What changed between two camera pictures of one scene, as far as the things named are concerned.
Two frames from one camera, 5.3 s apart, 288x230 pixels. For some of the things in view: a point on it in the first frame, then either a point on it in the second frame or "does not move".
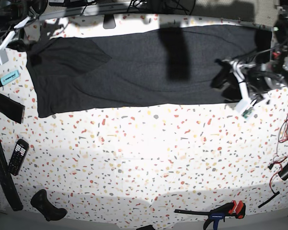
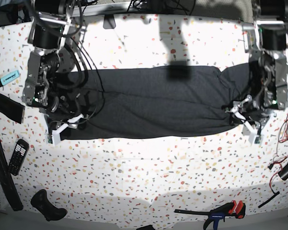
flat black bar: (11, 108) does not move
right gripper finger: (232, 93) -> (234, 120)
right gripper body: (244, 105) -> (254, 117)
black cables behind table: (150, 5) does not move
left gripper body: (1, 51) -> (55, 125)
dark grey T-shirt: (130, 68) -> (156, 101)
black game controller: (40, 201) does not move
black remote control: (18, 157) does not move
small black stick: (275, 193) does not move
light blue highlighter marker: (6, 79) does not move
